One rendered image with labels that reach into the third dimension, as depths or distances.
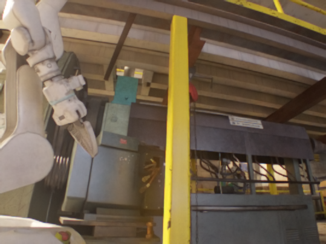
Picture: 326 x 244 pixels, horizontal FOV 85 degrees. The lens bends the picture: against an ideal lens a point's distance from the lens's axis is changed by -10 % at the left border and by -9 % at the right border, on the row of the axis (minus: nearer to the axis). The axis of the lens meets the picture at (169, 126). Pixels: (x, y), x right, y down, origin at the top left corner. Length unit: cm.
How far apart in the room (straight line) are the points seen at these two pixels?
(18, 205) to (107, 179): 55
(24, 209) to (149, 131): 122
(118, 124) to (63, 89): 146
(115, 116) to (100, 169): 97
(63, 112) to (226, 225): 172
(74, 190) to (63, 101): 64
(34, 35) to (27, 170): 37
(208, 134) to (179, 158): 124
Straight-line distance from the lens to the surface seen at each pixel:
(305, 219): 259
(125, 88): 224
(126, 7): 154
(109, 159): 120
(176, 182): 90
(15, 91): 78
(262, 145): 247
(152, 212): 133
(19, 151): 66
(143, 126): 198
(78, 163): 115
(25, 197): 138
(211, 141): 212
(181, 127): 98
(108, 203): 117
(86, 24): 211
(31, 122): 75
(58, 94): 59
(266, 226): 224
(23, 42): 60
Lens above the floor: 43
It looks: 24 degrees up
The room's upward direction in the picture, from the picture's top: 2 degrees clockwise
